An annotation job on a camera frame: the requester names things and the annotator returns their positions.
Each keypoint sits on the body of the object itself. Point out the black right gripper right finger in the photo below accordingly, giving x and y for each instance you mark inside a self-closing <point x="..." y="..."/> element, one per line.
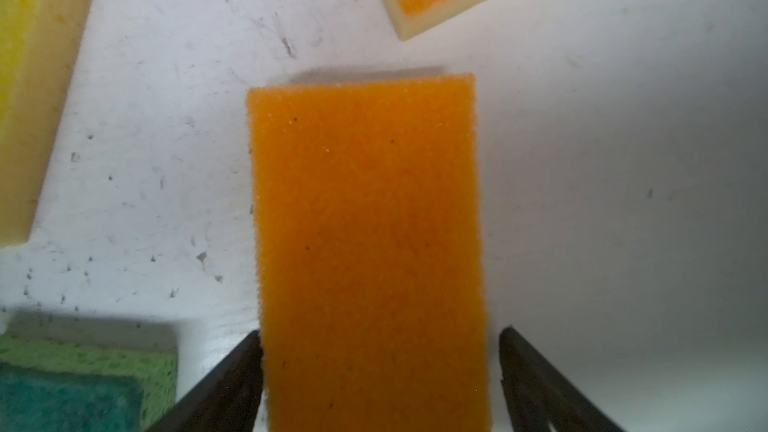
<point x="538" y="397"/>

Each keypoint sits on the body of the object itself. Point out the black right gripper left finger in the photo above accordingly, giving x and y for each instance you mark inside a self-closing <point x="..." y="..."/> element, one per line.
<point x="226" y="399"/>

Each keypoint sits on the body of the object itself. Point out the dark green sponge near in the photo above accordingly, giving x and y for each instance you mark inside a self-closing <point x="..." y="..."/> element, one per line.
<point x="48" y="385"/>

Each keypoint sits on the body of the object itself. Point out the yellow sponge centre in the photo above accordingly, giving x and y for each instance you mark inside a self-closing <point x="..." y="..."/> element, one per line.
<point x="40" y="41"/>

